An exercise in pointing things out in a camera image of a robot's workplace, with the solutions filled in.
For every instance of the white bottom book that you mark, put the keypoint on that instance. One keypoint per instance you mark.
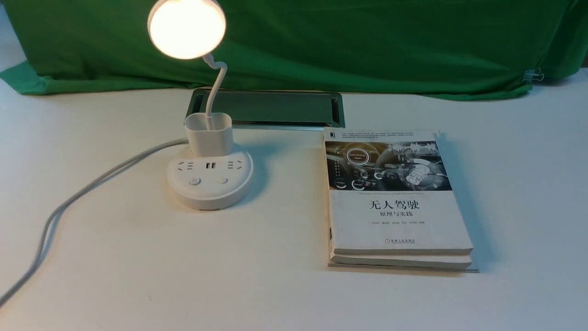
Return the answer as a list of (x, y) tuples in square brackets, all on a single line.
[(460, 264)]

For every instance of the white top book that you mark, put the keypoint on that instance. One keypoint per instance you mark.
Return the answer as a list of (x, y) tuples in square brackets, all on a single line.
[(389, 193)]

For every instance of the green backdrop cloth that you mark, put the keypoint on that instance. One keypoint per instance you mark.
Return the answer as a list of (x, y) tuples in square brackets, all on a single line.
[(449, 49)]

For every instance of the white desk lamp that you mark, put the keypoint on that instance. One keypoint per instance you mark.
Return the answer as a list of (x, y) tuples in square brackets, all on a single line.
[(214, 173)]

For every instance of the white book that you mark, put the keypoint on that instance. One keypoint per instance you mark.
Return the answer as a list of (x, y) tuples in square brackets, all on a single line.
[(389, 193), (460, 264)]

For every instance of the metal desk cable hatch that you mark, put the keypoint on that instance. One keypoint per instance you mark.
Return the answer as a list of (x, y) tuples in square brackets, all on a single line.
[(290, 110)]

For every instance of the silver binder clip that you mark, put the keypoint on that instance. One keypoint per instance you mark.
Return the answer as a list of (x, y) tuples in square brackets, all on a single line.
[(533, 75)]

